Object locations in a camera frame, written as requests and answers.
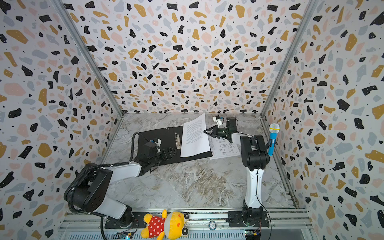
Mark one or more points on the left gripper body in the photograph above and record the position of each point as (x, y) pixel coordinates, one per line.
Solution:
(163, 151)

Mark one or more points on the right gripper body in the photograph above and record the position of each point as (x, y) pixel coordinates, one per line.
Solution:
(217, 131)

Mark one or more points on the orange folder black inside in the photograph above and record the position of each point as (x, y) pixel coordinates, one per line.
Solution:
(169, 137)

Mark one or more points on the paper with technical drawings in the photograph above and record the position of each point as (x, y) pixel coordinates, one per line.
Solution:
(223, 149)

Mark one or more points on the paper with printed text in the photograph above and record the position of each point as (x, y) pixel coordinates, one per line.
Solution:
(194, 140)

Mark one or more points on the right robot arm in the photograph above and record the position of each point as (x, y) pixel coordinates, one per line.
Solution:
(255, 157)

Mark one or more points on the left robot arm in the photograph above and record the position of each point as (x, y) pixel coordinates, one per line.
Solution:
(88, 192)

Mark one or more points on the blue toy microphone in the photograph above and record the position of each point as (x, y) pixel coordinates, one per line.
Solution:
(274, 130)

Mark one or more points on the yellow plush toy red dress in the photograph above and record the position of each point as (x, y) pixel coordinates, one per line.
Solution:
(170, 225)

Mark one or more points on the poker chip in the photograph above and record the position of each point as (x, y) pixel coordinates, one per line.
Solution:
(212, 225)

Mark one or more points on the green circuit board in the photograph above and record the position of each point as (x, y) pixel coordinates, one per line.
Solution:
(124, 235)

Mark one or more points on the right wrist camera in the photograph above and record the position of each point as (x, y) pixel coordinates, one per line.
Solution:
(218, 120)

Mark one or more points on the right circuit board with wires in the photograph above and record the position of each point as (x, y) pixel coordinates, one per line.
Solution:
(253, 235)

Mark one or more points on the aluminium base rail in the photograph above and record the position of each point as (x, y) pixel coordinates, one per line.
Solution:
(202, 224)

